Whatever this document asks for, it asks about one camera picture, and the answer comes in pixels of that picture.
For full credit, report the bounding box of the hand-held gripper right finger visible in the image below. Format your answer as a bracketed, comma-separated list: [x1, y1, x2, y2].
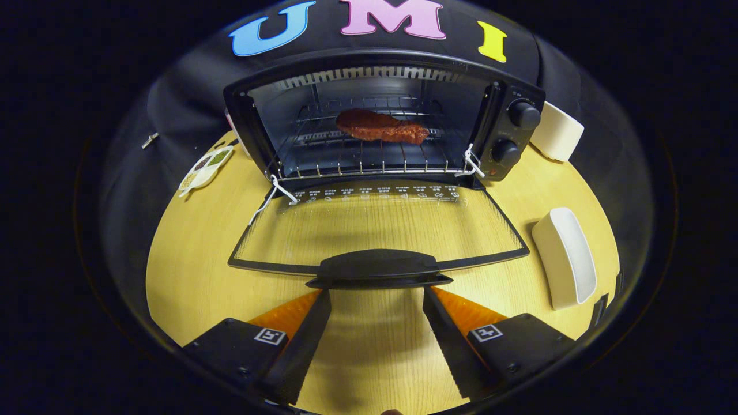
[423, 286, 577, 402]

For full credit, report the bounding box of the brown meat piece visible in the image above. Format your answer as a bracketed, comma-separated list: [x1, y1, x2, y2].
[336, 108, 431, 145]

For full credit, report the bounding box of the white rectangular tray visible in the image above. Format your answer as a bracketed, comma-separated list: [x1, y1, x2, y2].
[531, 207, 598, 311]

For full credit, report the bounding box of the clear plastic bottle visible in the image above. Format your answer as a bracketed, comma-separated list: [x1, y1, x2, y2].
[225, 110, 250, 158]

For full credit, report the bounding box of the white toaster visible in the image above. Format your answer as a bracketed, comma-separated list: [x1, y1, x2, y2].
[529, 101, 585, 163]

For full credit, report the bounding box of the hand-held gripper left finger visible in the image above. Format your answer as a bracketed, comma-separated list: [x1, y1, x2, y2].
[183, 288, 332, 406]

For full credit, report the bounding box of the white divided spice dish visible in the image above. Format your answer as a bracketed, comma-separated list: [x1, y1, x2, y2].
[178, 145, 235, 198]

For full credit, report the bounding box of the black toaster oven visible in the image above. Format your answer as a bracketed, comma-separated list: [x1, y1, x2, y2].
[224, 49, 546, 290]

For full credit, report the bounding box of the black backdrop cloth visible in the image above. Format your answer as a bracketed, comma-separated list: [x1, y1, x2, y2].
[98, 0, 655, 243]

